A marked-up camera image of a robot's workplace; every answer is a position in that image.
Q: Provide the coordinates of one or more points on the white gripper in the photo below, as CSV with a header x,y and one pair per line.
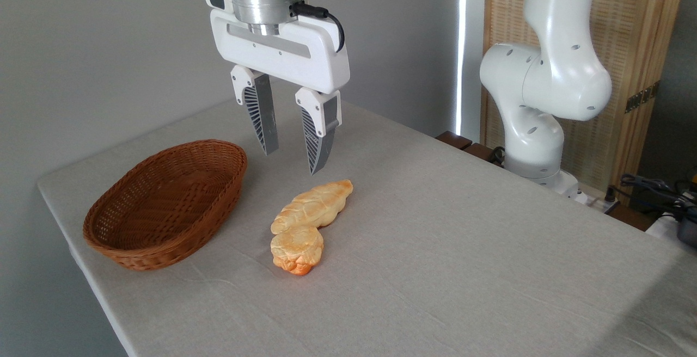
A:
x,y
305,57

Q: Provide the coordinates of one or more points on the braided golden bread loaf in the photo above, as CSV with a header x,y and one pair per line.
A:
x,y
305,221

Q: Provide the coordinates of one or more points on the brown wicker basket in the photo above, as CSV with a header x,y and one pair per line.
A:
x,y
163,204

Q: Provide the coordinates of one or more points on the dark wooden table edge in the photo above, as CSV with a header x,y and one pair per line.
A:
x,y
463,145

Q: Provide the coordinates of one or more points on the beige linen tablecloth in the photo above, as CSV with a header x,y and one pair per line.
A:
x,y
435,259

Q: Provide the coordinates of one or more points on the white power strip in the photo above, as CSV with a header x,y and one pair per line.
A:
x,y
596,200

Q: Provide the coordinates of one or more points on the metal screen hinge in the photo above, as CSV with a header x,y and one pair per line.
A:
x,y
642,97

